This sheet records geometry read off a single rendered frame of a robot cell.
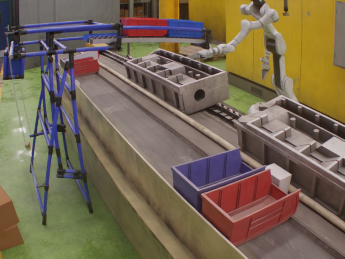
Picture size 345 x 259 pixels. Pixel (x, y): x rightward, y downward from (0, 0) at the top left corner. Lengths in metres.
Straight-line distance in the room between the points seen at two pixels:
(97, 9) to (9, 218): 6.93
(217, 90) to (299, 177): 1.03
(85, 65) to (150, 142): 1.68
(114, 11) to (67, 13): 1.30
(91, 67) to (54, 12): 5.12
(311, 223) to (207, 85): 1.25
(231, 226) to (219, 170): 0.44
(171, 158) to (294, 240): 0.80
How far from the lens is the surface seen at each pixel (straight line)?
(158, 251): 1.71
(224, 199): 1.19
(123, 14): 12.09
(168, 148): 1.73
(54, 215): 2.58
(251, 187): 1.26
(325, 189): 1.32
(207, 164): 1.35
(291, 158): 1.38
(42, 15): 8.29
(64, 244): 2.29
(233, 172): 1.46
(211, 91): 2.19
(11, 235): 2.31
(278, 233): 1.21
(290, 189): 1.41
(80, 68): 3.31
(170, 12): 6.69
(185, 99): 2.10
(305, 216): 1.31
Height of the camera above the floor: 1.53
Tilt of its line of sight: 24 degrees down
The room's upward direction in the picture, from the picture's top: 1 degrees counter-clockwise
